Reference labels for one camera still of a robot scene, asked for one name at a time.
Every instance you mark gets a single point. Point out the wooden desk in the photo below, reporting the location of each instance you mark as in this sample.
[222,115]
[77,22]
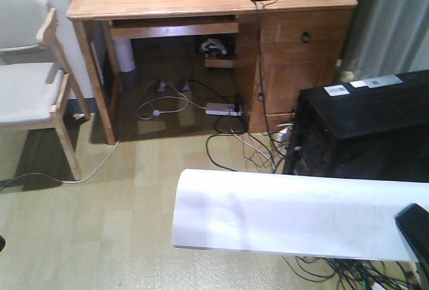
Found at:
[276,48]

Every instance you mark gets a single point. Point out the wooden chair grey cushion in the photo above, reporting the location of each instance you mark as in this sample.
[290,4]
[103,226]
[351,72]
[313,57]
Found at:
[34,95]

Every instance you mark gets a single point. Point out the white paper sheets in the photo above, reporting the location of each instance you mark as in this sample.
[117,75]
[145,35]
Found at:
[293,215]

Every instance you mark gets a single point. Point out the grey curtain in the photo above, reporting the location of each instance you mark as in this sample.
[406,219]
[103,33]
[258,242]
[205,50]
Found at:
[385,37]

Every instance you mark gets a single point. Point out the black computer tower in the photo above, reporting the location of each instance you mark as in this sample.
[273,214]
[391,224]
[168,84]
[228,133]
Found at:
[376,128]

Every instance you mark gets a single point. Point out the white power strip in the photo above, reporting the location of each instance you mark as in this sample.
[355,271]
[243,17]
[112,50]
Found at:
[222,109]

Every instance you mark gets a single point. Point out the white cylinder under desk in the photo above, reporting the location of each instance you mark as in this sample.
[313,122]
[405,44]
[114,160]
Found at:
[125,55]

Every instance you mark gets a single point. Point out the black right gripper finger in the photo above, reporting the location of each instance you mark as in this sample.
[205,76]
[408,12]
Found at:
[412,222]

